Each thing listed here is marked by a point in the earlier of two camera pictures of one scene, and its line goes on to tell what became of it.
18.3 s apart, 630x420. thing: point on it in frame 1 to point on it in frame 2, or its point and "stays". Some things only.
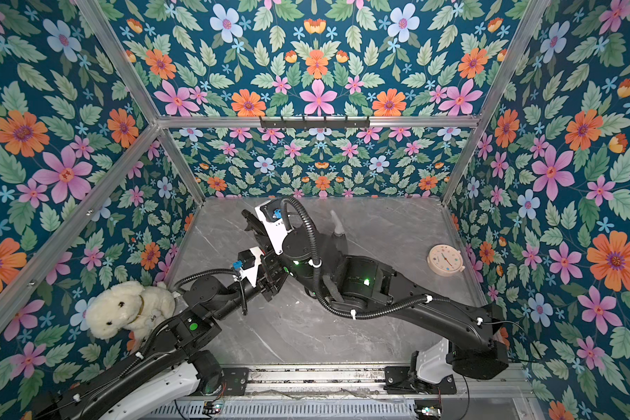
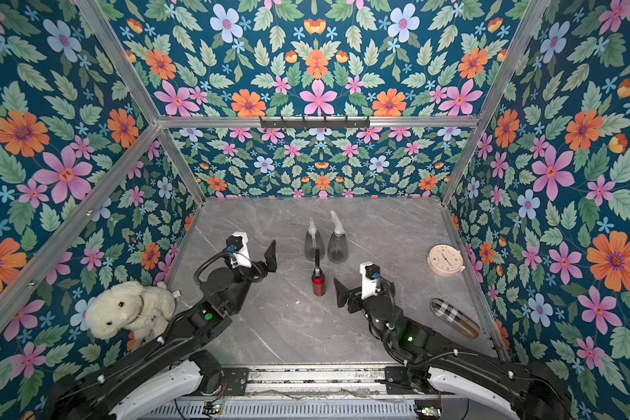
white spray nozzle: [339, 229] stays
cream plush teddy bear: [129, 304] stays
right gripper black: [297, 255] to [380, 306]
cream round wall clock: [445, 260] stays
